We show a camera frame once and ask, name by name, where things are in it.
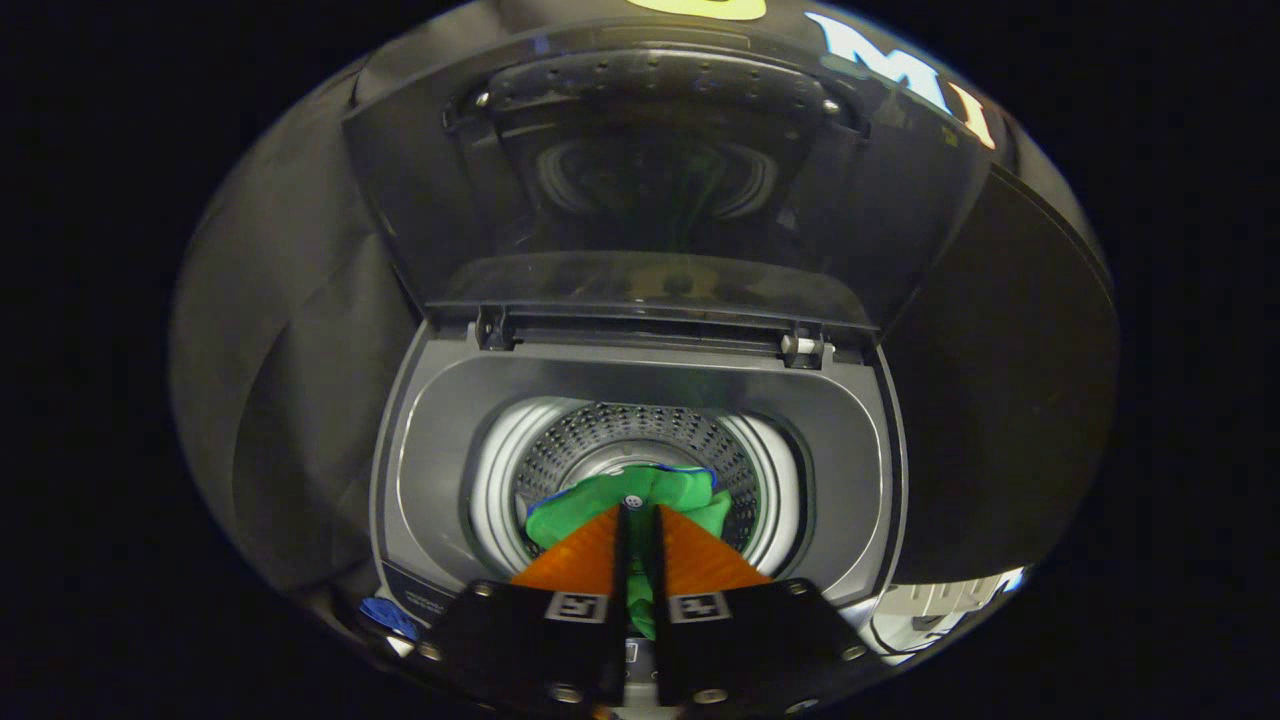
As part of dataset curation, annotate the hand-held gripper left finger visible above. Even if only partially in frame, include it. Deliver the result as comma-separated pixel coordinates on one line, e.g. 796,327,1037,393
410,503,631,706

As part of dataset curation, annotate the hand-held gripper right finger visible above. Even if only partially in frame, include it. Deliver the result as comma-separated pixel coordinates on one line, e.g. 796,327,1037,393
655,503,871,706

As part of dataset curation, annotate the dark glass washing machine lid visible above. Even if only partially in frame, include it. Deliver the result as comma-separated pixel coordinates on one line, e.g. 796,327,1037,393
342,25,996,346

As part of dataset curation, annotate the green polo shirt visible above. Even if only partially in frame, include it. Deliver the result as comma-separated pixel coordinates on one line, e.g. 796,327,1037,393
525,465,734,641

